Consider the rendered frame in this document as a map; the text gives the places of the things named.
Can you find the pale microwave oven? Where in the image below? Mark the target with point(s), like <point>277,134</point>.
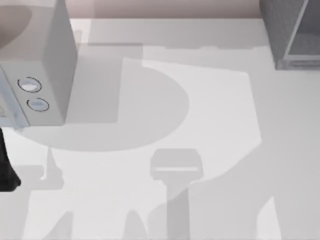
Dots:
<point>52,62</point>

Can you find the microwave knob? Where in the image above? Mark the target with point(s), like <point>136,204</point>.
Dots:
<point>29,85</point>
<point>38,104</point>

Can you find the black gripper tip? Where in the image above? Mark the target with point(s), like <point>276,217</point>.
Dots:
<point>7,172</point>

